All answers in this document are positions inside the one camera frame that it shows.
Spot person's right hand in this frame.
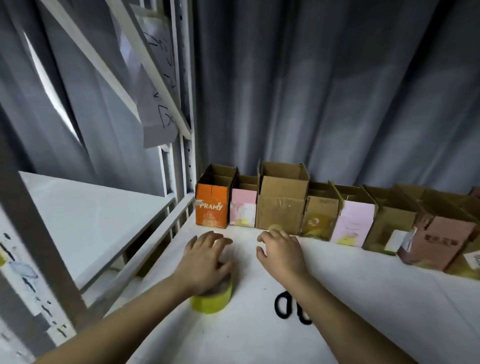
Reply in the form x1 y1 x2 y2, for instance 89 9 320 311
255 228 311 287

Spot pink and yellow printed box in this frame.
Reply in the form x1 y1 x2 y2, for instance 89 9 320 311
329 183 379 249

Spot orange white patterned cardboard box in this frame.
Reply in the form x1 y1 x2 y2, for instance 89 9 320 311
194 162 239 231

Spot person's left forearm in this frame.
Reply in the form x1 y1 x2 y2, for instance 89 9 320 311
33 273 194 364

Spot handwritten paper sheet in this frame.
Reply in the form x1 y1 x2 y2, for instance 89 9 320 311
120 3 186 93
140 66 182 150

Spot pink green printed cardboard box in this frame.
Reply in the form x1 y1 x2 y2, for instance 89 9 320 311
228 174 260 229

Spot brown box with barcode label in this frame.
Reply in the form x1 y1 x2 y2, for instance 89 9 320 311
254 159 312 236

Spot person's left hand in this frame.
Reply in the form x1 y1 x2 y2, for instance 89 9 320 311
172 230 236 297

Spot brown box with white label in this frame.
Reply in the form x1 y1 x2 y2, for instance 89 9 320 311
361 185 422 257

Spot white metal shelf rack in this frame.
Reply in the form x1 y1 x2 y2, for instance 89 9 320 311
0 0 201 364

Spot taped brown cardboard box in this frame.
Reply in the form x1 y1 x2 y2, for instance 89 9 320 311
299 180 345 243

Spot blue rack label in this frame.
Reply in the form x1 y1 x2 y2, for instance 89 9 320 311
6 259 40 282

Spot black scissors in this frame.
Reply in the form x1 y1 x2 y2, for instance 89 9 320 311
273 289 315 327

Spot person's right forearm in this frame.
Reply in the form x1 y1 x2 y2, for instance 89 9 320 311
283 270 419 364

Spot yellow tape roll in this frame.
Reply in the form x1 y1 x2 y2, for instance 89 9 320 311
188 274 236 315

